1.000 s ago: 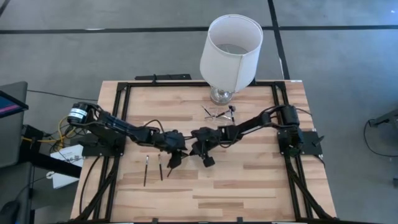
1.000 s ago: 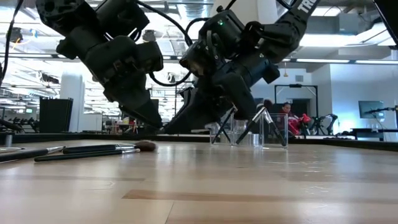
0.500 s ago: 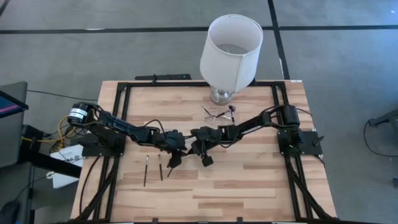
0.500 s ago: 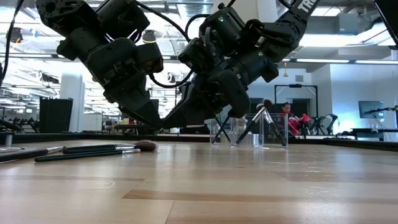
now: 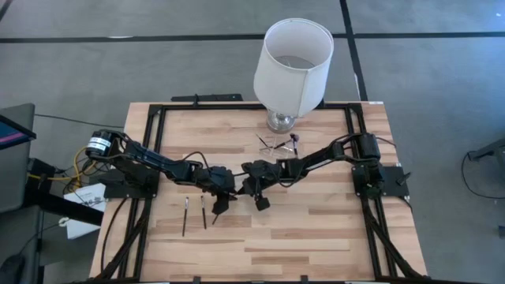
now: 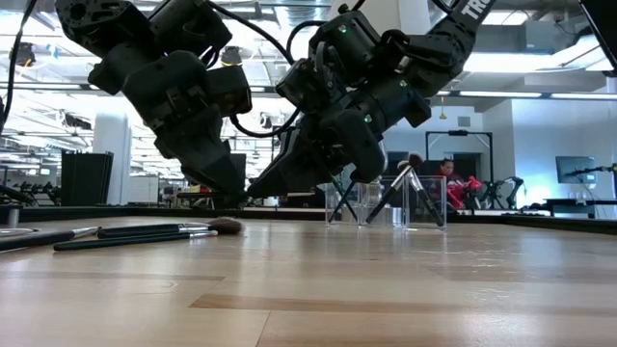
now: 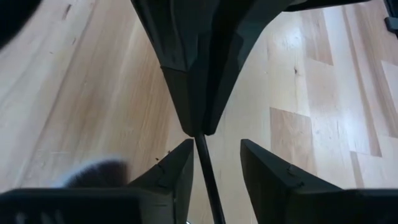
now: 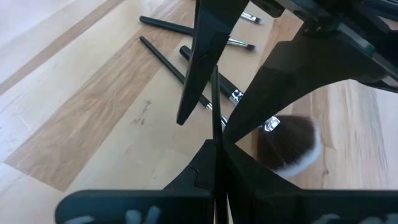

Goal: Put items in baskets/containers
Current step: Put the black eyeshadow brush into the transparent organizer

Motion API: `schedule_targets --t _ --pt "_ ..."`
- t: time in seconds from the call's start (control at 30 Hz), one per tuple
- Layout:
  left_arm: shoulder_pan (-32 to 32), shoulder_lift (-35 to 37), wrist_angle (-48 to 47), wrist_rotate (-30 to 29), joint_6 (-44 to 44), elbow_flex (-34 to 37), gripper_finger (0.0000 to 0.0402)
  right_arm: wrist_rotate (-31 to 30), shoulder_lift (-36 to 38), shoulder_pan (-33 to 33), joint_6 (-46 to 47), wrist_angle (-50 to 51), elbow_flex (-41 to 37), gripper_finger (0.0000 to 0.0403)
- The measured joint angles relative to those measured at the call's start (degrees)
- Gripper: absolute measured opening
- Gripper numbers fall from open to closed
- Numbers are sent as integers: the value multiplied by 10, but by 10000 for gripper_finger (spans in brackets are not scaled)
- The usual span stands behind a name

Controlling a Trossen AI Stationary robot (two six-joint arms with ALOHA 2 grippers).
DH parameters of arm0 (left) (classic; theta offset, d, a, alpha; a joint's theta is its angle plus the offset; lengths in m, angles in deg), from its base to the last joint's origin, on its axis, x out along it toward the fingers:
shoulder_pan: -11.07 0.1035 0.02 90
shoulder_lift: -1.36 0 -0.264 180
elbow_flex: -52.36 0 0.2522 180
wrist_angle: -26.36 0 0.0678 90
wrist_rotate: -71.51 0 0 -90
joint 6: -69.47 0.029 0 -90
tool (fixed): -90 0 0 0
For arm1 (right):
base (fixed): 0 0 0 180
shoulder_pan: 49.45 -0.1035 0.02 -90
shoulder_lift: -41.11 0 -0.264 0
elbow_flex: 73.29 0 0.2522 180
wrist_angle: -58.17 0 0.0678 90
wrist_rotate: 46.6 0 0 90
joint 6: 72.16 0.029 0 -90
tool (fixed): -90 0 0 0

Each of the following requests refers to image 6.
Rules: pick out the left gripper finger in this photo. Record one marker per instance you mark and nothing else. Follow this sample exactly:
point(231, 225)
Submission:
point(202, 154)

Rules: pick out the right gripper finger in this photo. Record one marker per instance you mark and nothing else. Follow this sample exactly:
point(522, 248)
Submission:
point(299, 168)

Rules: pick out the thin black makeup brush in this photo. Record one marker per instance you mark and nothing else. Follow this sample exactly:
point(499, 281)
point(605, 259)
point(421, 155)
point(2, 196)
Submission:
point(120, 242)
point(342, 204)
point(38, 238)

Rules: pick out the black fan makeup brush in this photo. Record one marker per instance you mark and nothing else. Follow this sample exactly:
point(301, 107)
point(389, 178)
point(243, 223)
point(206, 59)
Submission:
point(226, 225)

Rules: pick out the fluffy-head black makeup brush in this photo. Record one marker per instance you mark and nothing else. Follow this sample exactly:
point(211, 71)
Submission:
point(385, 196)

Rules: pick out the short-bristle black makeup brush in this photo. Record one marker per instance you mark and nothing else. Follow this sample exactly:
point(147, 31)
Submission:
point(429, 205)

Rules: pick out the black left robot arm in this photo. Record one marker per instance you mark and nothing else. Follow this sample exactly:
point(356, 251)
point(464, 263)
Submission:
point(120, 29)

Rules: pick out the red robot arm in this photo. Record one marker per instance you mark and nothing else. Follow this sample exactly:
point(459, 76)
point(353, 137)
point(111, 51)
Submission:
point(460, 190)

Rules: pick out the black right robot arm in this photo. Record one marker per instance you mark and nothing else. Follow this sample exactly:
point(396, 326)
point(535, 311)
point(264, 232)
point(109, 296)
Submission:
point(448, 43)

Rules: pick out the small brass pendant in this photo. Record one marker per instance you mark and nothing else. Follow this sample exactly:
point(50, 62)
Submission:
point(442, 114)

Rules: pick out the person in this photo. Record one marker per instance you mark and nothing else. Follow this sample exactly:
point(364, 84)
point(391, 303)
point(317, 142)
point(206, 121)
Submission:
point(446, 168)

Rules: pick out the white pillar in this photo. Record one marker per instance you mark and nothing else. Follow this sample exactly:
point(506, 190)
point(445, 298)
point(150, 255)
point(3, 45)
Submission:
point(111, 159)

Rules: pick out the clear acrylic organizer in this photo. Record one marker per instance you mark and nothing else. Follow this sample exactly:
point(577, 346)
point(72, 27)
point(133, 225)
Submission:
point(424, 217)

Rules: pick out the table lamp white shade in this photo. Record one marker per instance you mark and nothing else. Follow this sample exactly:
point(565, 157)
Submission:
point(410, 14)

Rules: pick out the black cabinet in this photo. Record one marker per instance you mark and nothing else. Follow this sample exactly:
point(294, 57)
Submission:
point(87, 178)

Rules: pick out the long ceiling light strip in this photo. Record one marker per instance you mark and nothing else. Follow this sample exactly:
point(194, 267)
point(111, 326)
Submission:
point(583, 96)
point(499, 94)

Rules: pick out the black ceiling box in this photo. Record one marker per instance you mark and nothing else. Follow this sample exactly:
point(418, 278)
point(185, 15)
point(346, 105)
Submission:
point(23, 54)

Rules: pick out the dark background desk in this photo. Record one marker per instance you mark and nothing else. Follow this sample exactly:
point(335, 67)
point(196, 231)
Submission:
point(578, 202)

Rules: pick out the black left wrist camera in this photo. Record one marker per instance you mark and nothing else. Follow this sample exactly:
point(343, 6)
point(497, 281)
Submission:
point(229, 89)

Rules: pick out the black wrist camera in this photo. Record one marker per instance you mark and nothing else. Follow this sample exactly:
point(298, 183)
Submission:
point(301, 84)
point(229, 89)

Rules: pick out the black ceiling camera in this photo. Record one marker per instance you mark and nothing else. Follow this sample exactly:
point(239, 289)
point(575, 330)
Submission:
point(231, 55)

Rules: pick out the black rig frame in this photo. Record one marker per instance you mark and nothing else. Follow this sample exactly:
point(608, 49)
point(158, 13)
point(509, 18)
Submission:
point(458, 133)

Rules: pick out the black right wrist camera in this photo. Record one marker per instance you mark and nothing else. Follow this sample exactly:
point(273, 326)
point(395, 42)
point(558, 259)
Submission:
point(301, 84)

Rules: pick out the wall monitor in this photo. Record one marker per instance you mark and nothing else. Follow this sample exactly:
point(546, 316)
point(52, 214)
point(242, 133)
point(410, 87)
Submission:
point(576, 168)

